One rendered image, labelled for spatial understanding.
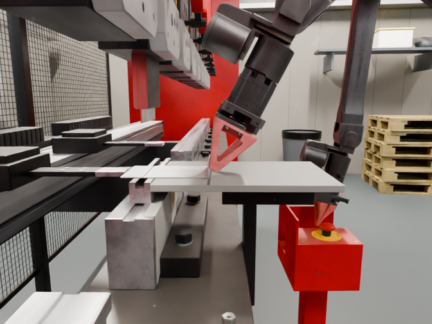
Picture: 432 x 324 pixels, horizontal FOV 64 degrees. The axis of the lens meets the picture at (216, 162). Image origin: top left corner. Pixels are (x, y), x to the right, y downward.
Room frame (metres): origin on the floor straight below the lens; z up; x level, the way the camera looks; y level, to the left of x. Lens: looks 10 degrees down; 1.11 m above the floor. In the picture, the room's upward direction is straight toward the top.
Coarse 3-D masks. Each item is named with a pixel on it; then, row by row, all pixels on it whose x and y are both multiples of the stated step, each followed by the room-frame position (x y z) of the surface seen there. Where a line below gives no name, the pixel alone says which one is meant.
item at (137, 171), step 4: (132, 168) 0.55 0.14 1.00; (136, 168) 0.55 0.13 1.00; (140, 168) 0.55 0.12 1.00; (144, 168) 0.55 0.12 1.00; (148, 168) 0.55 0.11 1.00; (128, 172) 0.52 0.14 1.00; (132, 172) 0.52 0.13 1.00; (136, 172) 0.52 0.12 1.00; (140, 172) 0.52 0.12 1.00; (144, 172) 0.52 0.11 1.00; (124, 176) 0.49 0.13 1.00; (128, 176) 0.49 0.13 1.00; (132, 176) 0.49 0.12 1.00; (136, 176) 0.49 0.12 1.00; (140, 176) 0.49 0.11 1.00
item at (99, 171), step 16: (0, 160) 0.48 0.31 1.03; (16, 160) 0.51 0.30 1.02; (32, 160) 0.53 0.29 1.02; (48, 160) 0.58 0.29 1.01; (0, 176) 0.47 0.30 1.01; (16, 176) 0.49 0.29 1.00; (32, 176) 0.51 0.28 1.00; (48, 176) 0.51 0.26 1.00; (64, 176) 0.51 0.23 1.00; (80, 176) 0.51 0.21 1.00; (96, 176) 0.51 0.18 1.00; (112, 176) 0.51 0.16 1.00
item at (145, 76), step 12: (132, 60) 0.49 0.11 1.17; (144, 60) 0.49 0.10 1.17; (156, 60) 0.57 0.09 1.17; (132, 72) 0.49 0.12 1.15; (144, 72) 0.49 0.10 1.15; (156, 72) 0.56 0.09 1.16; (144, 84) 0.49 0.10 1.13; (156, 84) 0.56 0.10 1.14; (144, 96) 0.49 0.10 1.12; (156, 96) 0.56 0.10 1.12; (144, 108) 0.49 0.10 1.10; (144, 120) 0.50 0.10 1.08
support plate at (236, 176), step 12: (228, 168) 0.56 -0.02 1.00; (240, 168) 0.56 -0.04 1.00; (252, 168) 0.56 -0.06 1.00; (264, 168) 0.56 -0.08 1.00; (276, 168) 0.56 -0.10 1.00; (288, 168) 0.56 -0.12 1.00; (300, 168) 0.56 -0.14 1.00; (312, 168) 0.56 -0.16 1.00; (156, 180) 0.48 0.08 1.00; (168, 180) 0.48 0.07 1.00; (180, 180) 0.48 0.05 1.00; (192, 180) 0.48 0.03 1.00; (204, 180) 0.48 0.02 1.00; (216, 180) 0.48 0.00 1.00; (228, 180) 0.48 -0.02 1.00; (240, 180) 0.48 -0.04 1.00; (252, 180) 0.48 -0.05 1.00; (264, 180) 0.48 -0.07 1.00; (276, 180) 0.48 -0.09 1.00; (288, 180) 0.48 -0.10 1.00; (300, 180) 0.48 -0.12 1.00; (312, 180) 0.48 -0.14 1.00; (324, 180) 0.48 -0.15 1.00; (336, 180) 0.48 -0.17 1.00
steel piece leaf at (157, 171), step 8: (208, 160) 0.51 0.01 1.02; (152, 168) 0.55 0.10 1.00; (160, 168) 0.55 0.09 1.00; (168, 168) 0.55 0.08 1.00; (176, 168) 0.55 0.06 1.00; (184, 168) 0.55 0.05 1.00; (192, 168) 0.55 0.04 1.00; (200, 168) 0.55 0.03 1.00; (208, 168) 0.49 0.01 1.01; (144, 176) 0.49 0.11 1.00; (152, 176) 0.49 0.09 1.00; (160, 176) 0.49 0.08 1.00; (168, 176) 0.49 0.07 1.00; (176, 176) 0.49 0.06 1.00; (184, 176) 0.49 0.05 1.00; (192, 176) 0.49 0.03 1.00; (200, 176) 0.49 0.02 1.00; (208, 176) 0.49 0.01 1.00
